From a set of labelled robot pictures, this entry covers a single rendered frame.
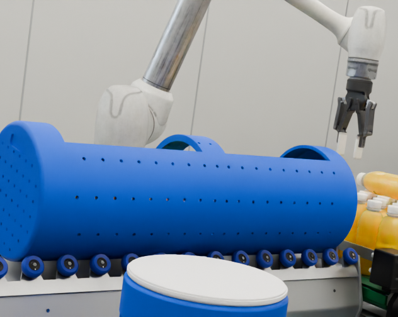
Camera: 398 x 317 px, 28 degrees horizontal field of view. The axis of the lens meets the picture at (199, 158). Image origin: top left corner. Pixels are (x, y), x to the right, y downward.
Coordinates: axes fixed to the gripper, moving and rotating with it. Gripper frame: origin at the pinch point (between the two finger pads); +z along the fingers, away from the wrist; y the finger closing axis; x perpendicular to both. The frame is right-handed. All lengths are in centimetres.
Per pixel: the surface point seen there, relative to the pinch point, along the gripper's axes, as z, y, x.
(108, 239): 20, 25, -93
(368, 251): 25.6, 22.5, -11.1
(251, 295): 19, 69, -92
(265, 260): 26, 24, -49
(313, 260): 26.6, 24.4, -33.2
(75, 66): -10, -259, 40
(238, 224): 17, 27, -61
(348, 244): 25.5, 15.3, -11.1
